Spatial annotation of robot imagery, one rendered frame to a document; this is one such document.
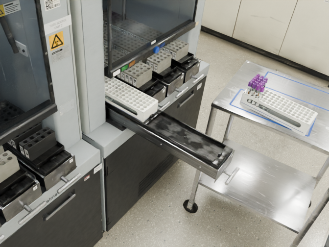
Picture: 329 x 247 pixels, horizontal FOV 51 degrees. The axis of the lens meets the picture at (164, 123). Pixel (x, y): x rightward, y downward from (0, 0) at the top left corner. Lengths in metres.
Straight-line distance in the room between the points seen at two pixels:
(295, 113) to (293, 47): 2.10
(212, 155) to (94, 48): 0.57
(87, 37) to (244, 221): 1.43
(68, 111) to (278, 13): 2.60
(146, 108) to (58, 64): 0.39
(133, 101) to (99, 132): 0.19
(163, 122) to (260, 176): 0.81
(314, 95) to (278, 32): 1.87
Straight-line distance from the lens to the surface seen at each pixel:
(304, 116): 1.47
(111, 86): 1.45
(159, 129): 1.34
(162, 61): 1.60
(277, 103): 1.48
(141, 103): 1.35
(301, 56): 3.54
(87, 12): 1.14
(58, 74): 1.14
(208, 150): 1.29
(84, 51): 1.18
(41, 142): 1.21
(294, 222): 1.88
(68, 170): 1.26
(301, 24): 3.44
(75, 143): 1.37
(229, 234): 2.06
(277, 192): 1.96
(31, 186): 1.18
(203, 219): 2.07
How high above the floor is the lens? 1.71
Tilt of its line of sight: 41 degrees down
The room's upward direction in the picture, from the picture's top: 7 degrees clockwise
